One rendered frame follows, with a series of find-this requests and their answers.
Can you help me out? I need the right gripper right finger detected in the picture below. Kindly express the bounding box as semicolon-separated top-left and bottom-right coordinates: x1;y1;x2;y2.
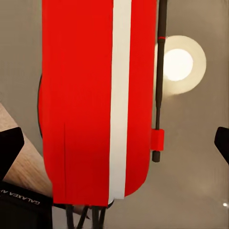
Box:
214;127;229;164

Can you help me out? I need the radio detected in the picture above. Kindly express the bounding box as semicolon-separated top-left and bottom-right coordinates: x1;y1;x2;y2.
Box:
37;0;167;229

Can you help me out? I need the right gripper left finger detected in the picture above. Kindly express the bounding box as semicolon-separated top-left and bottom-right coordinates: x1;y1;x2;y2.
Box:
0;127;24;183

